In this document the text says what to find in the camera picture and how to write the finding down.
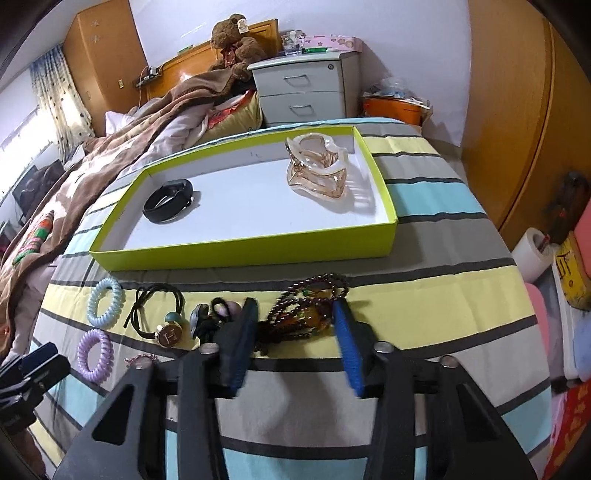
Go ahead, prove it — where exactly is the yellow pillow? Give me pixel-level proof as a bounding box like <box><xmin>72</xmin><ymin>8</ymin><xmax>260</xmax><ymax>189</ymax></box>
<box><xmin>203</xmin><ymin>90</ymin><xmax>265</xmax><ymax>141</ymax></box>

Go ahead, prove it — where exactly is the white paper roll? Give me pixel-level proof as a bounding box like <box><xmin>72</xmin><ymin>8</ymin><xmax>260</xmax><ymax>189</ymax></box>
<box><xmin>512</xmin><ymin>227</ymin><xmax>559</xmax><ymax>283</ymax></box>

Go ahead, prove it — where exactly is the wooden headboard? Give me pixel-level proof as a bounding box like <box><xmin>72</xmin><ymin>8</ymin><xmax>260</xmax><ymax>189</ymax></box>
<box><xmin>136</xmin><ymin>18</ymin><xmax>280</xmax><ymax>109</ymax></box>

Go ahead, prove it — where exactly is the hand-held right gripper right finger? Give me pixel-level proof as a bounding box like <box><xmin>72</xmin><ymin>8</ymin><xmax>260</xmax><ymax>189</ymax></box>
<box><xmin>331</xmin><ymin>299</ymin><xmax>539</xmax><ymax>480</ymax></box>

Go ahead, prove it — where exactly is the patterned curtain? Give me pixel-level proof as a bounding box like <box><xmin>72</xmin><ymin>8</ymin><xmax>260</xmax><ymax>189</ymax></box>
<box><xmin>28</xmin><ymin>44</ymin><xmax>95</xmax><ymax>160</ymax></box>

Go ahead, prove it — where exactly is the pink rhinestone hair clip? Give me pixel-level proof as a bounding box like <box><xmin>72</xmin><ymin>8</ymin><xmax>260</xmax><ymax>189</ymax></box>
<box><xmin>124</xmin><ymin>353</ymin><xmax>160</xmax><ymax>370</ymax></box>

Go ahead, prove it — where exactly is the window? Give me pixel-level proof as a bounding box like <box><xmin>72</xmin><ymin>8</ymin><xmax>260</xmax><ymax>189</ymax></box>
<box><xmin>0</xmin><ymin>106</ymin><xmax>56</xmax><ymax>195</ymax></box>

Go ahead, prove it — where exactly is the wooden wardrobe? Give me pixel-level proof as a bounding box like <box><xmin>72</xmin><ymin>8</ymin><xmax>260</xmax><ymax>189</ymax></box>
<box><xmin>62</xmin><ymin>0</ymin><xmax>149</xmax><ymax>137</ymax></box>

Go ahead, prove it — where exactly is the pile of plastic packets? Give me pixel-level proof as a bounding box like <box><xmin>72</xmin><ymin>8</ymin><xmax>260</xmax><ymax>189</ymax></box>
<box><xmin>367</xmin><ymin>78</ymin><xmax>432</xmax><ymax>109</ymax></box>

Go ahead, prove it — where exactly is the black hair tie cat charm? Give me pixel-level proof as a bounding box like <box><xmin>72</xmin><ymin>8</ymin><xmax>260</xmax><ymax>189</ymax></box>
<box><xmin>189</xmin><ymin>298</ymin><xmax>245</xmax><ymax>344</ymax></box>

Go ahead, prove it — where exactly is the brown blanket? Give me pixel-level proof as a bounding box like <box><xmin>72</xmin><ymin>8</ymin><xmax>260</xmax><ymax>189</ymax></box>
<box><xmin>0</xmin><ymin>69</ymin><xmax>254</xmax><ymax>365</ymax></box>

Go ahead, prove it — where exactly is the black hair tie H charm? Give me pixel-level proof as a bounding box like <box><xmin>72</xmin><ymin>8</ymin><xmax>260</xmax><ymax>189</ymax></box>
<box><xmin>124</xmin><ymin>284</ymin><xmax>186</xmax><ymax>347</ymax></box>

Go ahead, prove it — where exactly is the orange storage box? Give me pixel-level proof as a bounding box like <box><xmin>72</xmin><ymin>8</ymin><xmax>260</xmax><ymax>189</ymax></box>
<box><xmin>362</xmin><ymin>95</ymin><xmax>428</xmax><ymax>126</ymax></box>

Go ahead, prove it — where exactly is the clear glass jar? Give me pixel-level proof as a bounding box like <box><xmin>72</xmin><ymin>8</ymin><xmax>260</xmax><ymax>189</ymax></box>
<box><xmin>281</xmin><ymin>30</ymin><xmax>308</xmax><ymax>56</ymax></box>

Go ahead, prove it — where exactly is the dark chair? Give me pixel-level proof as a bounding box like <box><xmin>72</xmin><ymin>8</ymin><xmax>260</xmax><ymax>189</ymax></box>
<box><xmin>11</xmin><ymin>159</ymin><xmax>63</xmax><ymax>227</ymax></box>

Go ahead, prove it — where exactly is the black wristband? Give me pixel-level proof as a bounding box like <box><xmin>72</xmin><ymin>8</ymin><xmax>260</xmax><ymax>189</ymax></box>
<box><xmin>142</xmin><ymin>178</ymin><xmax>195</xmax><ymax>224</ymax></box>

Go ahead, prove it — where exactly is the brown teddy bear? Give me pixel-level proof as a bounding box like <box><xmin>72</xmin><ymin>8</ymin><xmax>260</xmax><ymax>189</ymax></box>
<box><xmin>208</xmin><ymin>14</ymin><xmax>269</xmax><ymax>81</ymax></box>

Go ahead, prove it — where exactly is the dark beaded bracelet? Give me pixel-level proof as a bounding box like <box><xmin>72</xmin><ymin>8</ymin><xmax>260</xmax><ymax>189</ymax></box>
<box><xmin>256</xmin><ymin>273</ymin><xmax>350</xmax><ymax>356</ymax></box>

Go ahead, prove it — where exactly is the grey nightstand with drawers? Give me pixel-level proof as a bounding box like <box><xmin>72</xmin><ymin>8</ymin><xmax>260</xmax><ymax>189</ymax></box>
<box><xmin>247</xmin><ymin>50</ymin><xmax>362</xmax><ymax>127</ymax></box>

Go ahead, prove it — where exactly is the pink flowered box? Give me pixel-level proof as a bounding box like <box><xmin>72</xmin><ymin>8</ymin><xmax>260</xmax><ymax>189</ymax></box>
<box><xmin>302</xmin><ymin>33</ymin><xmax>363</xmax><ymax>55</ymax></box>

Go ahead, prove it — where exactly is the purple spiral hair tie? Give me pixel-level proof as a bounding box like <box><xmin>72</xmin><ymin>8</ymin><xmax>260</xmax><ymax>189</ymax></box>
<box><xmin>77</xmin><ymin>329</ymin><xmax>114</xmax><ymax>382</ymax></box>

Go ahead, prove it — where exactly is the yellow-green cardboard tray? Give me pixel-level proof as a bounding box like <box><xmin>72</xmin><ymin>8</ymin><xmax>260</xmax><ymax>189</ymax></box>
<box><xmin>89</xmin><ymin>124</ymin><xmax>399</xmax><ymax>272</ymax></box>

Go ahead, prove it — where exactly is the large beige hair claw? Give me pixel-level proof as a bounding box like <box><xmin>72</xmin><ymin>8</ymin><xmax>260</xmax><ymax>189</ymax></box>
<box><xmin>284</xmin><ymin>131</ymin><xmax>354</xmax><ymax>201</ymax></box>

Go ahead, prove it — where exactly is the blue spiral hair tie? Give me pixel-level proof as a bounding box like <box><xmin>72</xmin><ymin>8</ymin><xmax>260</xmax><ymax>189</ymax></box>
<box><xmin>88</xmin><ymin>277</ymin><xmax>125</xmax><ymax>329</ymax></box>

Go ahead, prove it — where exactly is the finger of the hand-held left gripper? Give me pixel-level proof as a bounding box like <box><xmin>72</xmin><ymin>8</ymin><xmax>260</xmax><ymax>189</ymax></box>
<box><xmin>0</xmin><ymin>356</ymin><xmax>71</xmax><ymax>435</ymax></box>
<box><xmin>0</xmin><ymin>342</ymin><xmax>59</xmax><ymax>384</ymax></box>

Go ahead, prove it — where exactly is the wooden door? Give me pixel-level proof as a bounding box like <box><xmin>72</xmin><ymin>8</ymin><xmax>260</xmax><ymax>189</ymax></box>
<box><xmin>462</xmin><ymin>0</ymin><xmax>591</xmax><ymax>250</ymax></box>

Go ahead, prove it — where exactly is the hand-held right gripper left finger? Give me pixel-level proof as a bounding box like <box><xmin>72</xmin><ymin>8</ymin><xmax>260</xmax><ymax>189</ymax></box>
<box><xmin>53</xmin><ymin>298</ymin><xmax>259</xmax><ymax>480</ymax></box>

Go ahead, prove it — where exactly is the yellow box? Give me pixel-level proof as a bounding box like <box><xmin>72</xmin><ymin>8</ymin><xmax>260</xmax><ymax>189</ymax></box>
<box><xmin>556</xmin><ymin>231</ymin><xmax>591</xmax><ymax>310</ymax></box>

